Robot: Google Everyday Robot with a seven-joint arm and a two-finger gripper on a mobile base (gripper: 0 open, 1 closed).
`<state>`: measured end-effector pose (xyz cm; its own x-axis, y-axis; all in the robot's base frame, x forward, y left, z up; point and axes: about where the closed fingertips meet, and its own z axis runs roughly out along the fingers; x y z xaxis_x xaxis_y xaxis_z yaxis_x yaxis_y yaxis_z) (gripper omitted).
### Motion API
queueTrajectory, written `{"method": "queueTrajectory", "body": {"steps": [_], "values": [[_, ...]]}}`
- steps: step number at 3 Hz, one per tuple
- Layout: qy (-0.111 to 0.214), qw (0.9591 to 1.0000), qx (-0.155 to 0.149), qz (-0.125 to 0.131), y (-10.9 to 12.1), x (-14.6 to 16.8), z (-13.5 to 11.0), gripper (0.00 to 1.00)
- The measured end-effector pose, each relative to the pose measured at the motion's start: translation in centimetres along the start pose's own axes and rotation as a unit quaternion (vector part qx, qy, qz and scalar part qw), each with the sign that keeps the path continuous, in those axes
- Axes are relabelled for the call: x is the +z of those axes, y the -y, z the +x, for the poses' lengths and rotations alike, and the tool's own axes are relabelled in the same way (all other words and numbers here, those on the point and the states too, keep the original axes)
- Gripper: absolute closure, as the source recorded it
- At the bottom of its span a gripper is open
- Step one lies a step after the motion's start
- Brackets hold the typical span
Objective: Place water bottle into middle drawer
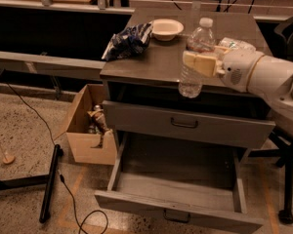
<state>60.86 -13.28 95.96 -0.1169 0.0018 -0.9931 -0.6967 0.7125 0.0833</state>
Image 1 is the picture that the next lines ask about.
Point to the cardboard box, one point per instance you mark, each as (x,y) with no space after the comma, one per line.
(87,146)

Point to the blue white chip bag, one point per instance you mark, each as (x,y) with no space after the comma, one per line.
(130,42)

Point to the clear plastic water bottle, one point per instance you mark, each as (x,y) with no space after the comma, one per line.
(198,59)

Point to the grey open lower drawer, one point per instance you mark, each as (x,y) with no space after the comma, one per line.
(181,181)

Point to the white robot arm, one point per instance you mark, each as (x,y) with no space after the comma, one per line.
(272,80)

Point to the white green snack can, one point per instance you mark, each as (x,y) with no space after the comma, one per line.
(236,44)

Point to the crumpled items in box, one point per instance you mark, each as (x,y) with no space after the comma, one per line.
(98,123)

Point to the grey drawer cabinet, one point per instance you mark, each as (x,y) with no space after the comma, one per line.
(152,78)

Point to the black office chair base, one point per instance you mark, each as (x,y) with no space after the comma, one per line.
(284,152)

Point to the grey upper drawer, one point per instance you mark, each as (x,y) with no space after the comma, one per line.
(164,122)

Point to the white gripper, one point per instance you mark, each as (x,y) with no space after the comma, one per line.
(239,68)

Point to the black metal stand leg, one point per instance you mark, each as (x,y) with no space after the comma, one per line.
(48,180)

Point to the white paper bowl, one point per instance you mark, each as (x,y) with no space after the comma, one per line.
(166,29)

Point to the grey metal railing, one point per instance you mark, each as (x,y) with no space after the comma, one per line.
(54,66)

